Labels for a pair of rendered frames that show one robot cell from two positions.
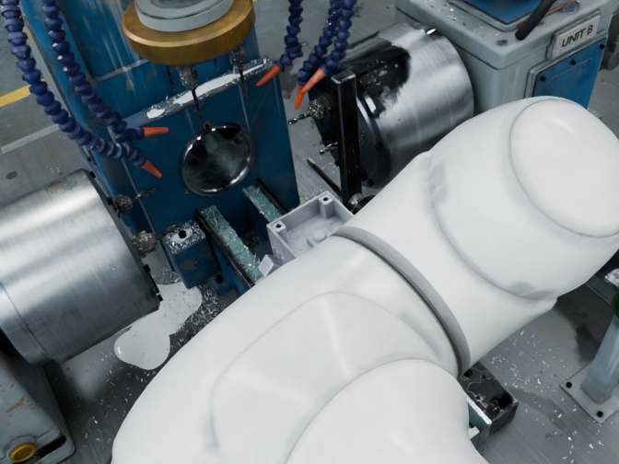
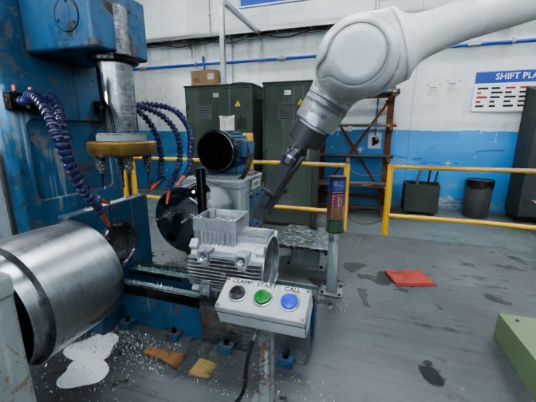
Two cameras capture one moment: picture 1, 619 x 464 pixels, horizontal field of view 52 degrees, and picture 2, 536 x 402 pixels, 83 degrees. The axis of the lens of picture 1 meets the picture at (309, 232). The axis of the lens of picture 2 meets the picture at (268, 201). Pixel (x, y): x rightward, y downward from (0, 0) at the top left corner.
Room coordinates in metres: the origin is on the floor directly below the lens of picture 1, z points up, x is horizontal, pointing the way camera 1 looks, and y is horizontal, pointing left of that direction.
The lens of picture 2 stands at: (-0.10, 0.46, 1.37)
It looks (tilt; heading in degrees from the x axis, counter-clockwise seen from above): 13 degrees down; 314
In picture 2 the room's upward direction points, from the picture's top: straight up
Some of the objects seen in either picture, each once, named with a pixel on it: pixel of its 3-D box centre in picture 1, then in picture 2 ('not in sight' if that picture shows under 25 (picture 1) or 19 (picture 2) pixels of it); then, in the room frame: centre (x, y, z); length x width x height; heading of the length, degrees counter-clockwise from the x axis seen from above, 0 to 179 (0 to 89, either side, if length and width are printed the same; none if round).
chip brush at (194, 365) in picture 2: not in sight; (179, 360); (0.51, 0.15, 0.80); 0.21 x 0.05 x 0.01; 22
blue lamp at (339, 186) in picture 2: not in sight; (336, 185); (0.42, -0.41, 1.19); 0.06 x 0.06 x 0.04
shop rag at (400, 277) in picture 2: not in sight; (409, 277); (0.26, -0.70, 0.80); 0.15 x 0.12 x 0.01; 44
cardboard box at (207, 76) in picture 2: not in sight; (208, 80); (3.73, -2.27, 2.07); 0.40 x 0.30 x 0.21; 18
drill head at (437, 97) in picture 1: (399, 98); (199, 212); (0.92, -0.20, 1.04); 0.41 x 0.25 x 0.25; 116
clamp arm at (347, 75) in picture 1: (348, 147); (202, 206); (0.72, -0.08, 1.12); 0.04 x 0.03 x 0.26; 26
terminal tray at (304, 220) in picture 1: (325, 250); (222, 226); (0.54, -0.02, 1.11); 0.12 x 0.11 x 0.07; 28
